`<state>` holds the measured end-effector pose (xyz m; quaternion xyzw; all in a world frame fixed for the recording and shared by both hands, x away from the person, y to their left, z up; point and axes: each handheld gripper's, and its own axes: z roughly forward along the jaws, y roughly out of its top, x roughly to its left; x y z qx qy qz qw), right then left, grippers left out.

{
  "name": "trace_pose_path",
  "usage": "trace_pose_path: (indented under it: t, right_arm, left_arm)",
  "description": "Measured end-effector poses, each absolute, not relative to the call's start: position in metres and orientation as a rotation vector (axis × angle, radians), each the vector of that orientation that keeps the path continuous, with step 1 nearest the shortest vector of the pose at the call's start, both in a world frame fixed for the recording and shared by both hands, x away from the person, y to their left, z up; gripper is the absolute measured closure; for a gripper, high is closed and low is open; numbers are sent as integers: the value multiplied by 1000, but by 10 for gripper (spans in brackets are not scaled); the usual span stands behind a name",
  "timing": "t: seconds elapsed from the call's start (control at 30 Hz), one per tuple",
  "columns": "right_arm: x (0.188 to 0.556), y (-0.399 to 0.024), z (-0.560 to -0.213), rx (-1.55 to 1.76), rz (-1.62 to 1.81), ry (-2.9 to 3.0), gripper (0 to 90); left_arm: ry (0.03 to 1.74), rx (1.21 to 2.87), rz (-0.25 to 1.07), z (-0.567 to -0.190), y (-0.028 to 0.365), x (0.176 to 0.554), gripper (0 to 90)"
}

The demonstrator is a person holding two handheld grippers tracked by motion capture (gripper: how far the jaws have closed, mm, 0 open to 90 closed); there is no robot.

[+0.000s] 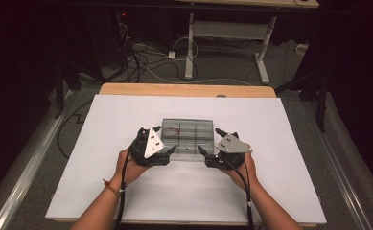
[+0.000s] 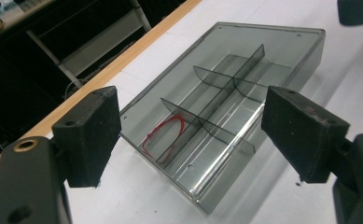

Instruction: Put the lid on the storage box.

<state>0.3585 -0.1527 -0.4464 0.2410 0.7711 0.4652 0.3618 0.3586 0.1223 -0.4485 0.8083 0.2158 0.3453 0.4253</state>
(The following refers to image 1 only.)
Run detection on orange bracelet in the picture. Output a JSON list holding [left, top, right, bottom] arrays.
[[102, 178, 122, 197]]

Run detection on small white box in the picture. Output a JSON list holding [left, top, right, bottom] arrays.
[[295, 42, 311, 56]]

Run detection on clear plastic compartment box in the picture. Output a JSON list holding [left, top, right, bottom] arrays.
[[159, 118, 216, 157]]

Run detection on hand-held gripper black cable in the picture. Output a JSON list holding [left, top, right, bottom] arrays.
[[114, 137, 144, 230], [221, 156, 256, 230]]

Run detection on silver metal rail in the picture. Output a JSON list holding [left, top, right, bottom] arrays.
[[302, 101, 373, 230], [0, 89, 74, 230]]

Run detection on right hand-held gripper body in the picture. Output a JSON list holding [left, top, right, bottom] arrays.
[[204, 131, 254, 171]]

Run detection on tangle of black cables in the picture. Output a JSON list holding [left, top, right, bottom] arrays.
[[116, 22, 201, 84]]

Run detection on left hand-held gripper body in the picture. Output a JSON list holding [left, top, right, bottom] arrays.
[[130, 126, 173, 168]]

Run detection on person's left hand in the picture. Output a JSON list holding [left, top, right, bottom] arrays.
[[111, 148, 151, 189]]

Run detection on black device with red light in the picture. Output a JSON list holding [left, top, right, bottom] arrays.
[[113, 9, 132, 36]]

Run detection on long white cable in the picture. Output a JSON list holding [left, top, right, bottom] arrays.
[[141, 62, 254, 86]]

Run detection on person's right hand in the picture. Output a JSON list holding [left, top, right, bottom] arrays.
[[221, 152, 260, 193]]

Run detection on black metal stand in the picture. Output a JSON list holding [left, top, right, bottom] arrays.
[[53, 60, 83, 120], [274, 71, 331, 134]]

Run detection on left hand-held gripper black cable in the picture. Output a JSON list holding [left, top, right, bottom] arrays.
[[114, 137, 144, 230]]

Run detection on black floor cable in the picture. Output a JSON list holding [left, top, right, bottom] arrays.
[[57, 99, 94, 161]]

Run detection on right hand-held gripper black cable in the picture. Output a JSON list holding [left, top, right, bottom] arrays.
[[221, 156, 256, 230]]

